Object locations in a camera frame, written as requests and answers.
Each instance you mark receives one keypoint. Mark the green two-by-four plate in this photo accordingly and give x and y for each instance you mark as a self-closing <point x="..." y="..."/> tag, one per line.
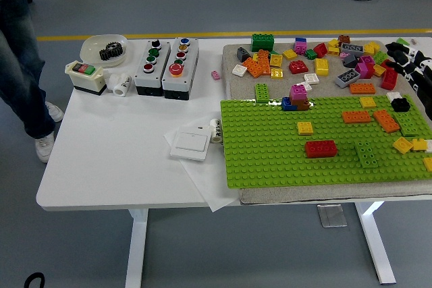
<point x="366" y="154"/>
<point x="410" y="124"/>

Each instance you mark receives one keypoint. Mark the white table leg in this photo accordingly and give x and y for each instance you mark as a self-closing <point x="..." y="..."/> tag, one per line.
<point x="136" y="251"/>
<point x="378" y="251"/>

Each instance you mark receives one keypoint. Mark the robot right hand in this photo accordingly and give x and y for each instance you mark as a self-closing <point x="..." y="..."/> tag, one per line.
<point x="418" y="65"/>

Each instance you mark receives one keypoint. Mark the small orange brick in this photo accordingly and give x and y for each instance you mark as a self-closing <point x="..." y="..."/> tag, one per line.
<point x="263" y="54"/>

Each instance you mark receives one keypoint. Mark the white paper sheet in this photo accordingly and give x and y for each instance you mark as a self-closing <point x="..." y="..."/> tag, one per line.
<point x="206" y="183"/>

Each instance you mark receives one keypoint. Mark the black gear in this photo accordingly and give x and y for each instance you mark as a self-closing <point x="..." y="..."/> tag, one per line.
<point x="105" y="55"/>
<point x="116" y="48"/>

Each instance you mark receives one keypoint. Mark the white printed cylinder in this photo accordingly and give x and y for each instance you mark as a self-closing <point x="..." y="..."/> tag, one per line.
<point x="216" y="131"/>
<point x="123" y="85"/>

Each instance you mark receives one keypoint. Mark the dark grey slope brick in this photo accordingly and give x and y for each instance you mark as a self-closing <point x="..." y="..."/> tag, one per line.
<point x="243" y="54"/>

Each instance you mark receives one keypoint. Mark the large dark green brick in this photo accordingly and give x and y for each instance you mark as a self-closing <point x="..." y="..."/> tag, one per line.
<point x="262" y="43"/>

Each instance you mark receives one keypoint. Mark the black brick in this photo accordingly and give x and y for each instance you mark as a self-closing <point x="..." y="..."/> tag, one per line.
<point x="400" y="105"/>

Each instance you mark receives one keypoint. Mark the magenta brick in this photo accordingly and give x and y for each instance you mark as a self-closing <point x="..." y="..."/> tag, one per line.
<point x="364" y="70"/>
<point x="366" y="59"/>

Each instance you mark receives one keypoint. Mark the white wall switch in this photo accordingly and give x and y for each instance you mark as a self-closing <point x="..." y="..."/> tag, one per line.
<point x="190" y="143"/>

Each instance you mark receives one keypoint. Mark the red two-by-four brick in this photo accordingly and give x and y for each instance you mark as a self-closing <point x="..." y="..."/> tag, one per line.
<point x="320" y="149"/>
<point x="389" y="79"/>

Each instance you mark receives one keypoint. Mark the yellow two-by-two brick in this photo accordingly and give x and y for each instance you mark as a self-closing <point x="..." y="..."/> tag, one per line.
<point x="379" y="70"/>
<point x="371" y="48"/>
<point x="428" y="165"/>
<point x="367" y="102"/>
<point x="305" y="128"/>
<point x="402" y="145"/>
<point x="333" y="43"/>
<point x="419" y="145"/>
<point x="290" y="54"/>
<point x="333" y="51"/>
<point x="276" y="60"/>

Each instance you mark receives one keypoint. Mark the small green brick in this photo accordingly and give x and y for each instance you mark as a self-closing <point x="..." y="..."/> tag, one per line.
<point x="273" y="52"/>
<point x="310" y="54"/>

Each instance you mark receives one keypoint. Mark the small white brick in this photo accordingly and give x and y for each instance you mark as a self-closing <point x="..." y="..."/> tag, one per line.
<point x="429" y="146"/>
<point x="393" y="95"/>

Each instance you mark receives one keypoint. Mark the grey-brown mat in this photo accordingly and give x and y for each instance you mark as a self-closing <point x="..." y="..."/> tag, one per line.
<point x="287" y="80"/>

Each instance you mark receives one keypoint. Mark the orange two-by-four brick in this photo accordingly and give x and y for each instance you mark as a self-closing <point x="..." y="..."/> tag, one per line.
<point x="265" y="65"/>
<point x="362" y="88"/>
<point x="356" y="117"/>
<point x="252" y="67"/>
<point x="386" y="121"/>

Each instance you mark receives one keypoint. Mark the small pink brick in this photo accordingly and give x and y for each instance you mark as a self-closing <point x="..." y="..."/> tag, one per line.
<point x="216" y="75"/>
<point x="344" y="55"/>

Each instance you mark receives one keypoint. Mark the red two-by-two brick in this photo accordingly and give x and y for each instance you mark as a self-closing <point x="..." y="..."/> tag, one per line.
<point x="298" y="67"/>
<point x="320" y="50"/>
<point x="386" y="64"/>

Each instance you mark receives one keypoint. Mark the blue brick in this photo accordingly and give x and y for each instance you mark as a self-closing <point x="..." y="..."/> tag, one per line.
<point x="300" y="40"/>
<point x="287" y="106"/>

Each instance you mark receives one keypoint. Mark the yellow floor tape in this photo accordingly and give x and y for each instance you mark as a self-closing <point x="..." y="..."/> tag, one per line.
<point x="60" y="37"/>

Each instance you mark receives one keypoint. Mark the grey four-button control box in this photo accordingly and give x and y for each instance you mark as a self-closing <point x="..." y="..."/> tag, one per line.
<point x="141" y="80"/>

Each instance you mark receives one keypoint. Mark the translucent yellow brick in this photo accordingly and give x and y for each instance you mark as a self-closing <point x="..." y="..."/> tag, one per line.
<point x="277" y="73"/>

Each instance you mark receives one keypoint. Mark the grey emergency-stop control box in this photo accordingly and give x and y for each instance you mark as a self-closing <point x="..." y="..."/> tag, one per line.
<point x="173" y="84"/>

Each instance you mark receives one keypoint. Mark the pink two-by-two brick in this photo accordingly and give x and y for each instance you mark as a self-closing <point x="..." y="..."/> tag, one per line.
<point x="298" y="92"/>
<point x="300" y="48"/>

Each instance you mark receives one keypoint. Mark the white square tile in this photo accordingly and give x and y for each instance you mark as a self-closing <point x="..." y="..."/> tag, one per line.
<point x="311" y="79"/>
<point x="240" y="70"/>
<point x="306" y="83"/>

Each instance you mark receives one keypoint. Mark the green studded baseplate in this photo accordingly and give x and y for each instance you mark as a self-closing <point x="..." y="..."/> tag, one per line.
<point x="263" y="139"/>

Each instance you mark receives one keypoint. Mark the light grey brick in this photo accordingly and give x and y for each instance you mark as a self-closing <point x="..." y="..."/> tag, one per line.
<point x="347" y="78"/>
<point x="352" y="48"/>

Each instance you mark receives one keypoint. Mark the white pipe fitting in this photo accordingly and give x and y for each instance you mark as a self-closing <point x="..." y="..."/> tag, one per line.
<point x="111" y="82"/>

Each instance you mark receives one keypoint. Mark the brown brick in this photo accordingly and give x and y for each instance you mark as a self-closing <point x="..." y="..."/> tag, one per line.
<point x="302" y="104"/>
<point x="344" y="39"/>

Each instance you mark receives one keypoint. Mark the small metal screw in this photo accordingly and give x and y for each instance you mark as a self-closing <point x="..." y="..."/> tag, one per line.
<point x="412" y="42"/>

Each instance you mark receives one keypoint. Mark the silver floor plate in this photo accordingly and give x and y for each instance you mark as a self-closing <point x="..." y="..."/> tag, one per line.
<point x="332" y="215"/>

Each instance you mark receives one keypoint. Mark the small yellow brick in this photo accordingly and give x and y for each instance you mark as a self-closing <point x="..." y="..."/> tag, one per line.
<point x="254" y="57"/>

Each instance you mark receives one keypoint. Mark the small green tile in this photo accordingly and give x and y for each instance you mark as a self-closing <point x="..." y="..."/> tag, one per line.
<point x="403" y="41"/>

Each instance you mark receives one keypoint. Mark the lime two-by-two brick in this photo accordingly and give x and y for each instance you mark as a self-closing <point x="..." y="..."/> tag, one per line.
<point x="380" y="57"/>

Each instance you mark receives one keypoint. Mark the person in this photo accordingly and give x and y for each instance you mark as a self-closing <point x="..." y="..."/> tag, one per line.
<point x="17" y="48"/>

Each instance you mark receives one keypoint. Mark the cream red-green switch box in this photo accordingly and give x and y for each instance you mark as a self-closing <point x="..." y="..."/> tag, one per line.
<point x="86" y="80"/>

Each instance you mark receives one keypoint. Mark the white plastic bowl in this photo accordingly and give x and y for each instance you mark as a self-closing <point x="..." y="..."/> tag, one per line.
<point x="91" y="48"/>

